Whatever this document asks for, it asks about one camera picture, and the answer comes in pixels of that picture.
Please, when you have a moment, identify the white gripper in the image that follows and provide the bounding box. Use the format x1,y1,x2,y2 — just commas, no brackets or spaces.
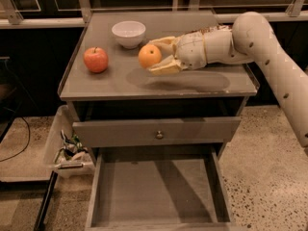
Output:
147,32,207,75

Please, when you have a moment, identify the orange fruit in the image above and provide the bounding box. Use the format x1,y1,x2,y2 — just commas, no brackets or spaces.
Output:
139,44,162,68

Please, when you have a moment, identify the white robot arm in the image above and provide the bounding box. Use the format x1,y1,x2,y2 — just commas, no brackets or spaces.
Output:
148,12,308,147

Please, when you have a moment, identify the grey drawer cabinet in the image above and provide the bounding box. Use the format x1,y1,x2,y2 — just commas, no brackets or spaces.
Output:
56,10,260,161

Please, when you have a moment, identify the top drawer with knob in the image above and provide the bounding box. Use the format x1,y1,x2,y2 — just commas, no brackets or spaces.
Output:
73,116,240,147

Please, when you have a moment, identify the open middle drawer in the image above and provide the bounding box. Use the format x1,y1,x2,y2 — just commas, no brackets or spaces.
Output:
85,145,247,231

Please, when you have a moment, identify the white ceramic bowl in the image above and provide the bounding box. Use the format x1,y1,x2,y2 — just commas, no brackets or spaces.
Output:
112,20,146,49

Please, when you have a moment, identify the brown chip bag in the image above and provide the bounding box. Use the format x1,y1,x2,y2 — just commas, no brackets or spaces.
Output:
190,25,232,35

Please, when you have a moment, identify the red apple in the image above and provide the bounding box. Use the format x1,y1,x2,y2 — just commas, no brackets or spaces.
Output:
83,47,109,73

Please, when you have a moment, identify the metal railing frame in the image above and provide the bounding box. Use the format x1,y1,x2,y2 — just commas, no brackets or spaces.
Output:
0,0,308,25

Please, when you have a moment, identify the black cable on floor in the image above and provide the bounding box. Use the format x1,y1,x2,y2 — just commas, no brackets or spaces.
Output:
0,108,31,163

